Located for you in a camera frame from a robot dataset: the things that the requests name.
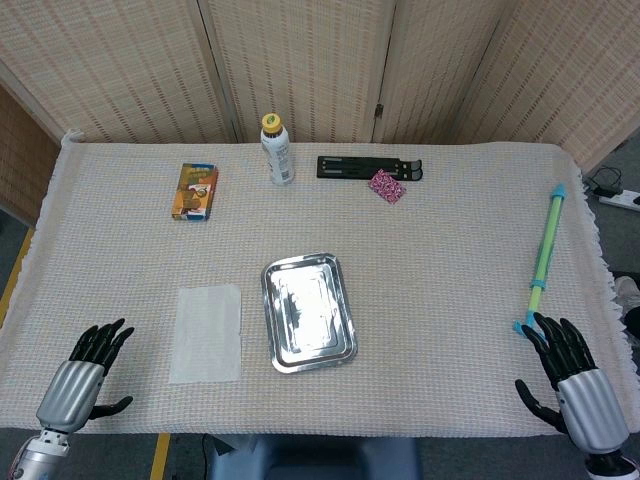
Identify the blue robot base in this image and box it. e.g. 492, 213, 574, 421
207, 433, 421, 480

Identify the pink patterned packet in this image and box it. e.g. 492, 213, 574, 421
368, 168, 408, 206

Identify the beige woven tablecloth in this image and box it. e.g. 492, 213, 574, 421
0, 128, 640, 437

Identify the white cloth napkin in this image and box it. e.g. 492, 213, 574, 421
168, 283, 245, 385

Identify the black folding stand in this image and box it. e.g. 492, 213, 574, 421
316, 155, 424, 182

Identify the beige woven folding screen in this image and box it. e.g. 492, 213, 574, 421
0, 0, 640, 226

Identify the silver metal tray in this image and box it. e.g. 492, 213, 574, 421
260, 251, 359, 374

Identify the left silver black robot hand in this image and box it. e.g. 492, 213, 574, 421
35, 318, 136, 435

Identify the orange snack box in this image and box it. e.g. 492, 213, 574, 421
170, 162, 219, 222

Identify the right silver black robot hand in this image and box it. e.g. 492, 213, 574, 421
514, 312, 630, 456

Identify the white power strip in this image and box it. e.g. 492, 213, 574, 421
597, 189, 640, 211

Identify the white bottle yellow cap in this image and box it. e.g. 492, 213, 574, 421
260, 113, 296, 187

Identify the green blue water squirter tube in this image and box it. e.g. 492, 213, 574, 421
512, 183, 568, 337

